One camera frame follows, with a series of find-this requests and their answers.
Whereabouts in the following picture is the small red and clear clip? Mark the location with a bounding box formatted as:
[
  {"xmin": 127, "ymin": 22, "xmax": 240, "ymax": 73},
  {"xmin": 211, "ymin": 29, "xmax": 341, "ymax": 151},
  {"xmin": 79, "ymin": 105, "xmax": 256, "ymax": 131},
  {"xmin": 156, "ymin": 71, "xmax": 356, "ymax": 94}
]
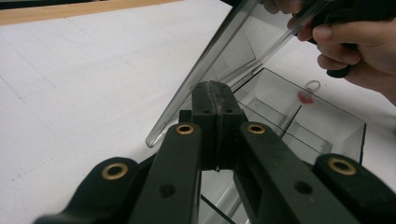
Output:
[{"xmin": 296, "ymin": 79, "xmax": 322, "ymax": 105}]

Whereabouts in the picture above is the transparent grey plastic storage box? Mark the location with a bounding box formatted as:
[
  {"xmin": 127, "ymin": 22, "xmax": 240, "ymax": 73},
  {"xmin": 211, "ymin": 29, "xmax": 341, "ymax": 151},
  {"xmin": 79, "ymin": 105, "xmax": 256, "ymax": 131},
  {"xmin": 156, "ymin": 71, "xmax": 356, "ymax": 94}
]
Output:
[{"xmin": 145, "ymin": 0, "xmax": 367, "ymax": 224}]

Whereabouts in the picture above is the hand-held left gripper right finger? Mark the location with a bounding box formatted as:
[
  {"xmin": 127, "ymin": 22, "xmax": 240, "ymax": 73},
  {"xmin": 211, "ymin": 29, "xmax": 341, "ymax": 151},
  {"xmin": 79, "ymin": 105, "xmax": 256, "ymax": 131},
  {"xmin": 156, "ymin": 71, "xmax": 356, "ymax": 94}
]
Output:
[{"xmin": 214, "ymin": 80, "xmax": 249, "ymax": 172}]

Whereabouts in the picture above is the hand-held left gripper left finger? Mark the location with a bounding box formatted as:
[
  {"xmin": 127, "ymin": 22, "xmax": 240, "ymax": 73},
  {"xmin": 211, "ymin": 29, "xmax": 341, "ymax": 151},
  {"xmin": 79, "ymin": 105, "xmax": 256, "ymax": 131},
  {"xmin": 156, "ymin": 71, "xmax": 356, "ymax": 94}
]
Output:
[{"xmin": 178, "ymin": 80, "xmax": 220, "ymax": 172}]

